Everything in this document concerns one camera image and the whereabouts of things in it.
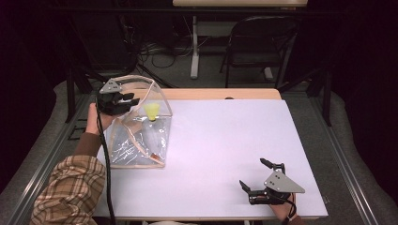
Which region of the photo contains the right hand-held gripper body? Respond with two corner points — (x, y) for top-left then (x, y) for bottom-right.
(248, 162), (306, 206)

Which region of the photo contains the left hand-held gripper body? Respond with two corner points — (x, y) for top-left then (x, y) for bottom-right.
(96, 78), (130, 116)

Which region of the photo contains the yellow shuttlecock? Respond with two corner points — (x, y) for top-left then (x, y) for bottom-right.
(144, 102), (161, 123)

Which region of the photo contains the clear plastic tote bag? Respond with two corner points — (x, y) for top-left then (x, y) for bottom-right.
(104, 74), (174, 170)

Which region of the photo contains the person's left hand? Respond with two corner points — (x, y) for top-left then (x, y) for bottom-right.
(84, 102), (118, 136)

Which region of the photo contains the person's right hand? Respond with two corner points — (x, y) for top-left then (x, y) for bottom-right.
(269, 193), (298, 223)

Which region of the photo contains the white table mat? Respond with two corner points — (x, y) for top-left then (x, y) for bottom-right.
(92, 98), (329, 219)

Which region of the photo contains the white background desk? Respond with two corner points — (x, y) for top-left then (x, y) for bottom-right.
(172, 0), (310, 81)

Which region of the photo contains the person's white garment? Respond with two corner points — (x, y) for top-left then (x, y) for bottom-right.
(146, 220), (201, 225)

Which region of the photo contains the wooden table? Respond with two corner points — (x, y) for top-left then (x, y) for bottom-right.
(146, 87), (283, 101)

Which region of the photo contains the black folding chair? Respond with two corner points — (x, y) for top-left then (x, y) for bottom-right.
(220, 15), (302, 90)

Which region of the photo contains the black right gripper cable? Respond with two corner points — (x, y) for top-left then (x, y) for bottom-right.
(281, 198), (298, 225)

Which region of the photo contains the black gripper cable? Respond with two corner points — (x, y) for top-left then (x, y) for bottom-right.
(94, 97), (117, 225)
(281, 198), (298, 225)

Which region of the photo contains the black metal frame post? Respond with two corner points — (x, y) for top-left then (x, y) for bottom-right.
(64, 67), (76, 124)
(321, 68), (333, 128)

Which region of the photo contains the bundle of floor cables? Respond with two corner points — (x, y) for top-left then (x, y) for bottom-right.
(137, 36), (195, 70)

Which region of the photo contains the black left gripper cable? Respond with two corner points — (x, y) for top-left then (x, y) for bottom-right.
(94, 97), (117, 225)

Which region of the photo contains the aluminium floor rail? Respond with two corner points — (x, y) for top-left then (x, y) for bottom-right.
(308, 93), (380, 225)
(4, 93), (92, 225)

